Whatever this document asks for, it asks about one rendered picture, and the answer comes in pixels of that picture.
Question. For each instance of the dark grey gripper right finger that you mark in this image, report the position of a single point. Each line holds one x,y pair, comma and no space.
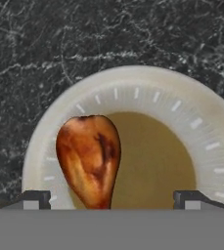
187,197

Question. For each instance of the brown roasted chicken drumstick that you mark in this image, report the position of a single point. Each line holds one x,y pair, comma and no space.
89,159

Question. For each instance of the white round plate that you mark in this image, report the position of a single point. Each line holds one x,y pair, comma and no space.
182,130

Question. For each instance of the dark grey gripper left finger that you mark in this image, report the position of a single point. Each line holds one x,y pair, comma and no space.
36,197

